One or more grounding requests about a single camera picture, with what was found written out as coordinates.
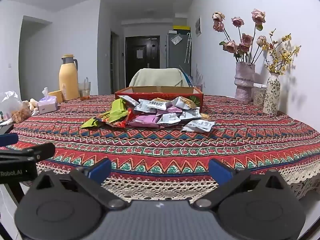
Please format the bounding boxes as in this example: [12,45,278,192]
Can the yellow thermos jug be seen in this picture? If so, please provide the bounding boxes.
[59,54,80,101]

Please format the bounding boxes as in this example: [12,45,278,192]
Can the folded white umbrella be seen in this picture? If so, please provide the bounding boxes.
[184,32,192,64]

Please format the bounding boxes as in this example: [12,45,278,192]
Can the grey refrigerator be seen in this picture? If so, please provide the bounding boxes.
[166,31,192,75]

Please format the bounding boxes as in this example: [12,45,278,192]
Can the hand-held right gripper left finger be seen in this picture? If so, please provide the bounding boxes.
[29,158,130,212]

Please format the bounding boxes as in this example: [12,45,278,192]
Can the white wall panel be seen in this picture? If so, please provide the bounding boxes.
[194,17,202,37]

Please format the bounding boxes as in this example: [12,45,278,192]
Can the cardboard box with orange edges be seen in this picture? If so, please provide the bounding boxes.
[115,86,203,112]

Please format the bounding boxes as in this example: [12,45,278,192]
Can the floral patterned vase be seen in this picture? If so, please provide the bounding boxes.
[262,72,281,117]

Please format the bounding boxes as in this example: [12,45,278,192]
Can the dark entrance door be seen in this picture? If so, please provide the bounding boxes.
[125,36,160,80]

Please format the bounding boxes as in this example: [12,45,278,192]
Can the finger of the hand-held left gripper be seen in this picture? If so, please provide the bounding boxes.
[0,124,20,147]
[0,142,55,166]

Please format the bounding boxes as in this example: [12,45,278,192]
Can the dark table leg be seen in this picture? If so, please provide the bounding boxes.
[6,181,25,204]

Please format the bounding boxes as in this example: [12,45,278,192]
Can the beige jacket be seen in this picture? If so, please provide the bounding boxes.
[129,68,187,88]

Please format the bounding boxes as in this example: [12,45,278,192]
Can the pile of assorted snack packets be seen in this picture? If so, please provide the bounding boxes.
[80,96,216,133]

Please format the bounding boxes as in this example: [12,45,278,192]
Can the clear plastic bag of snacks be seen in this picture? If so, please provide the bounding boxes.
[0,91,39,124]

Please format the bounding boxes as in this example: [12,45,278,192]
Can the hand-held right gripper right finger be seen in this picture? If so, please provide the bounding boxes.
[190,158,290,212]

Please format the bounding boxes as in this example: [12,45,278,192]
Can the dried pink roses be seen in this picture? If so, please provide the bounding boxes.
[212,9,267,63]

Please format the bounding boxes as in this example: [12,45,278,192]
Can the blue rack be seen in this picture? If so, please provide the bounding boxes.
[180,66,195,87]

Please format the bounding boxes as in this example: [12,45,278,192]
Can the purple tissue pack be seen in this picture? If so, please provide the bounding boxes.
[37,87,58,114]

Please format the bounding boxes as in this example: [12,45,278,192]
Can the yellow flower branches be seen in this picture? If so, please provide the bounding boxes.
[262,29,302,76]

